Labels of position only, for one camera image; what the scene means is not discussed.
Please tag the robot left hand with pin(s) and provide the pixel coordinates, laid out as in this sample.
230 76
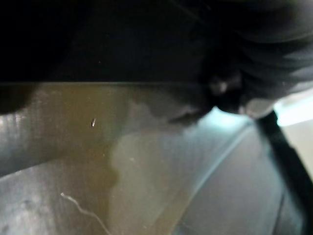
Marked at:
264 49

